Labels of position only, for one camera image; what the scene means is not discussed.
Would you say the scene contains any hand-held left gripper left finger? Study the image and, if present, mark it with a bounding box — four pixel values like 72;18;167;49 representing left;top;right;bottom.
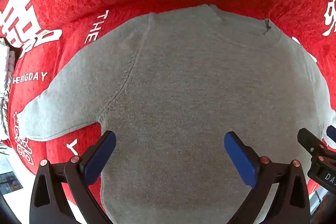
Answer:
29;130;117;224

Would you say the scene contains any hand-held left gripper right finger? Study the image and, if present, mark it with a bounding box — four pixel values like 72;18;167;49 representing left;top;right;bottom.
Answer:
224;131;311;224

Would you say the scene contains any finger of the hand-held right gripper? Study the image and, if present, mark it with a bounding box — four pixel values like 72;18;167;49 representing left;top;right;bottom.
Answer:
326;125;336;143
297;128;326;156

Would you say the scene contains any grey sweater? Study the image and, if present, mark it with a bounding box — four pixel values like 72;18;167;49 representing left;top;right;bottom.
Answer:
12;4;336;224

